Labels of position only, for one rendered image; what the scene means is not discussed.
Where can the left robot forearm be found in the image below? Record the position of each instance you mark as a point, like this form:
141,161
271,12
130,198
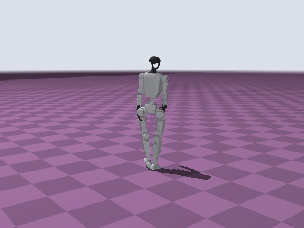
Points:
139,99

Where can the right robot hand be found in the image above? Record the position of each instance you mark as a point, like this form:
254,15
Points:
163,107

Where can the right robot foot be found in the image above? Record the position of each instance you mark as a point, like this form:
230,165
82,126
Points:
153,166

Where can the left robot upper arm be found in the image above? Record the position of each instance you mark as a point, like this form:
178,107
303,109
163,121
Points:
141,76

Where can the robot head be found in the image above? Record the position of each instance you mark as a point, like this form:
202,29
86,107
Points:
154,60

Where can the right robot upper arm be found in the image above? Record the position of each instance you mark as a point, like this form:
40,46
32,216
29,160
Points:
164,79

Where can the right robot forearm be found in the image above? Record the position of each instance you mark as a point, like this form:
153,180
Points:
165,99

